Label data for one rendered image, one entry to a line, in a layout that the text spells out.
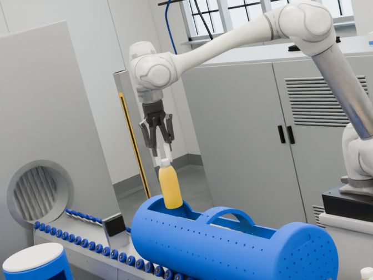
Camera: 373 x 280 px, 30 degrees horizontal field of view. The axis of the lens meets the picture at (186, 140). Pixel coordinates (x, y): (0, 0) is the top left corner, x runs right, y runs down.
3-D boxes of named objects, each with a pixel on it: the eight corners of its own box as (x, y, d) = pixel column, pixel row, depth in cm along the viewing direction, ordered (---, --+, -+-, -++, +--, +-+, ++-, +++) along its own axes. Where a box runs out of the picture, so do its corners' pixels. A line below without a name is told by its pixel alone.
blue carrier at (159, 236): (195, 244, 301) (177, 184, 295) (347, 289, 229) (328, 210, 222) (141, 274, 287) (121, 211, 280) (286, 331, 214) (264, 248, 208)
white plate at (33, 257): (-9, 265, 316) (-8, 267, 316) (22, 273, 295) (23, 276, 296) (41, 239, 333) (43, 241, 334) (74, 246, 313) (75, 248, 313)
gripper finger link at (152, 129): (156, 117, 248) (153, 118, 247) (157, 148, 250) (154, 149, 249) (151, 116, 251) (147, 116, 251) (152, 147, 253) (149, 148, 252)
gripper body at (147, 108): (156, 96, 254) (161, 121, 256) (136, 103, 249) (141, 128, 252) (167, 98, 247) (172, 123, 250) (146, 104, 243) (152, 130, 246)
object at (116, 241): (127, 242, 333) (119, 212, 330) (131, 243, 330) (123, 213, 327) (110, 250, 328) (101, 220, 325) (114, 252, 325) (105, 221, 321)
